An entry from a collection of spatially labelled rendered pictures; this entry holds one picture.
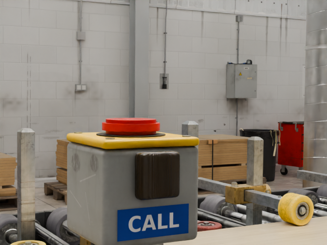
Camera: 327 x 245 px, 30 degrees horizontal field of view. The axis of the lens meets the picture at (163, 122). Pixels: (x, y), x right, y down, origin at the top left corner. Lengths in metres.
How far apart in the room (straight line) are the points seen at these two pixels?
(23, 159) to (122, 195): 1.14
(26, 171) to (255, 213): 0.72
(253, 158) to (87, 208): 1.45
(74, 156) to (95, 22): 7.76
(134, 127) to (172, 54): 8.26
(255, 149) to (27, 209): 0.70
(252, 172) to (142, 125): 1.45
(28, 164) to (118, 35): 6.83
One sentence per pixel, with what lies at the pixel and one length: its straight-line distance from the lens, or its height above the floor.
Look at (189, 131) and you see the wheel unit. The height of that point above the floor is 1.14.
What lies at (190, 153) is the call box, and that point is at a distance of 0.41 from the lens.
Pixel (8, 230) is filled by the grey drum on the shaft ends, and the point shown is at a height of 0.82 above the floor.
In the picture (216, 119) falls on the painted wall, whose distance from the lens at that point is 9.05.
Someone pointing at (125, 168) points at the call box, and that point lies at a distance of 0.38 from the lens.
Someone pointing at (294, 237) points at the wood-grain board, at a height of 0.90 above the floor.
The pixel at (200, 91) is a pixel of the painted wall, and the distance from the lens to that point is 8.89.
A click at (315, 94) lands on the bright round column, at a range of 4.87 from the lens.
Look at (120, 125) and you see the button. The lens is 0.40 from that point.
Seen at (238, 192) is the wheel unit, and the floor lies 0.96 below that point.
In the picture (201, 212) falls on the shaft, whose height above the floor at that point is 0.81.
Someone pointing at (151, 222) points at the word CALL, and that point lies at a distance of 0.40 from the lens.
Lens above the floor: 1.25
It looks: 3 degrees down
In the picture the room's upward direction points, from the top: 1 degrees clockwise
